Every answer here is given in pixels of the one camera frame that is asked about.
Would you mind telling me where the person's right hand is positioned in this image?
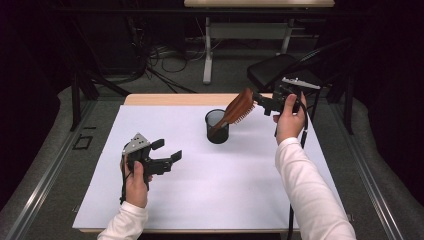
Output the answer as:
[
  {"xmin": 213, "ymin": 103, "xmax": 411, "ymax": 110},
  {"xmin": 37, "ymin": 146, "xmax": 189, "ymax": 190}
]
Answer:
[{"xmin": 272, "ymin": 93, "xmax": 308, "ymax": 146}]

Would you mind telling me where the black metal stand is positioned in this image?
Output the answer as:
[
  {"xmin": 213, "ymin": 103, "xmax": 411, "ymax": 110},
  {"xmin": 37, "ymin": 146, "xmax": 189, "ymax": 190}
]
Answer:
[
  {"xmin": 68, "ymin": 19, "xmax": 131, "ymax": 133},
  {"xmin": 326, "ymin": 36, "xmax": 355, "ymax": 136}
]

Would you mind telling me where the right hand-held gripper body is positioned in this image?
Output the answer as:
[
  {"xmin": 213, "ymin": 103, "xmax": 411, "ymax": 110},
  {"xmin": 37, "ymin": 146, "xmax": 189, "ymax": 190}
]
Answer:
[{"xmin": 269, "ymin": 77, "xmax": 322, "ymax": 116}]

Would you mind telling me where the metal floor rail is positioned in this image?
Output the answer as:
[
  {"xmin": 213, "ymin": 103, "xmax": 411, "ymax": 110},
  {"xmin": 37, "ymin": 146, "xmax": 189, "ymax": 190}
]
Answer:
[
  {"xmin": 328, "ymin": 103, "xmax": 405, "ymax": 240},
  {"xmin": 6, "ymin": 99, "xmax": 98, "ymax": 240}
]

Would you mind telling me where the bundle of floor cables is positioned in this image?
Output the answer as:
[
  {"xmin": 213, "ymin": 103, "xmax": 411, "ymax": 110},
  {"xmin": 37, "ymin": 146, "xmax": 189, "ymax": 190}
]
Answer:
[{"xmin": 126, "ymin": 16, "xmax": 221, "ymax": 94}]

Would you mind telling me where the black folding chair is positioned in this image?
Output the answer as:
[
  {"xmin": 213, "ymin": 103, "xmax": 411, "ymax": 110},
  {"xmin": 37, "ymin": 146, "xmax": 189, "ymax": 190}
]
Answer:
[{"xmin": 246, "ymin": 37, "xmax": 354, "ymax": 121}]

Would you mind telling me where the person's left hand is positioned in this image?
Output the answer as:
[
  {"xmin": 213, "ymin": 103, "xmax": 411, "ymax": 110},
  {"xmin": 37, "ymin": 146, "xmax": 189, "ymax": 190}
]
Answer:
[{"xmin": 119, "ymin": 155, "xmax": 154, "ymax": 209}]

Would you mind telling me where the white-legged desk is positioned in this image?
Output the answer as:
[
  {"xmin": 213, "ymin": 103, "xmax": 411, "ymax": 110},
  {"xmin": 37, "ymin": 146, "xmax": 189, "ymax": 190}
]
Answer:
[{"xmin": 183, "ymin": 0, "xmax": 336, "ymax": 85}]

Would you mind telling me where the black mesh cup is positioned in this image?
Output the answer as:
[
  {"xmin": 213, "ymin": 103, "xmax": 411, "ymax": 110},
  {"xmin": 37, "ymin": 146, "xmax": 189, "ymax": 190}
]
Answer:
[{"xmin": 204, "ymin": 108, "xmax": 231, "ymax": 145}]

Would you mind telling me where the left hand-held gripper cable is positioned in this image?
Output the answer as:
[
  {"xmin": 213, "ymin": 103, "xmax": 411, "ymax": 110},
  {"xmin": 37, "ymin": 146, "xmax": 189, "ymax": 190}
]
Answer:
[{"xmin": 119, "ymin": 153, "xmax": 133, "ymax": 205}]

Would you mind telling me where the white table sheet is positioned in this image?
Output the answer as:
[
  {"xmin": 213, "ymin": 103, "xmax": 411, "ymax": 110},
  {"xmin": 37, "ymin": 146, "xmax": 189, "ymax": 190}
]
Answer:
[{"xmin": 72, "ymin": 104, "xmax": 352, "ymax": 231}]

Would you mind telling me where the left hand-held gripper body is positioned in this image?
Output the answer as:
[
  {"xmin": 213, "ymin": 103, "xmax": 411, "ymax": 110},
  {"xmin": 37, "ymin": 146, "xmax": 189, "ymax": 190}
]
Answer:
[{"xmin": 121, "ymin": 132, "xmax": 174, "ymax": 192}]

